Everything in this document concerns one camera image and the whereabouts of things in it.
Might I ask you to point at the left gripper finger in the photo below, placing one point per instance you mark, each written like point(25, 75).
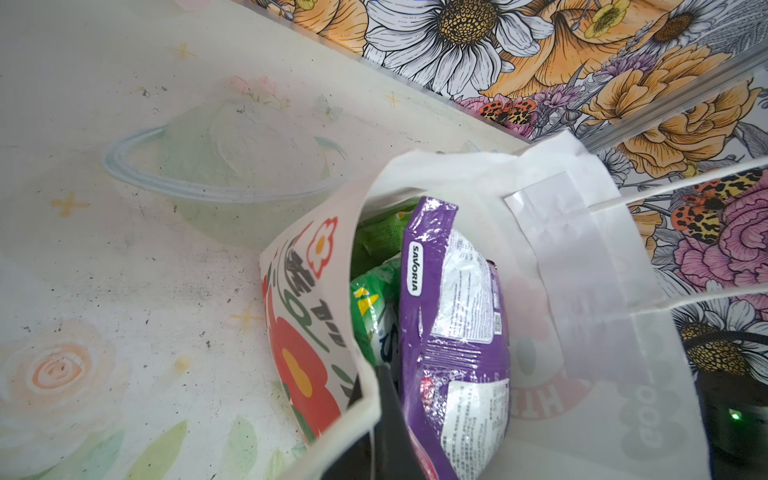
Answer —
point(386, 453)

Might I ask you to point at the green yellow snack packet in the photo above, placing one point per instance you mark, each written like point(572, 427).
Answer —
point(374, 306)

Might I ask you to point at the purple grape candy bag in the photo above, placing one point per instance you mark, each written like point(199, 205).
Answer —
point(455, 385)

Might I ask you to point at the white paper bag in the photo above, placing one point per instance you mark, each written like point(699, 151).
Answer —
point(609, 395)

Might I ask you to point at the green snack bag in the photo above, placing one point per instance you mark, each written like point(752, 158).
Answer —
point(380, 238)

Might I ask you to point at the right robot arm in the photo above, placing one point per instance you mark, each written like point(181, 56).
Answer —
point(733, 403)

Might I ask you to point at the floral pastel table mat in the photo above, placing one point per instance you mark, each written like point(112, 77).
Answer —
point(149, 153)

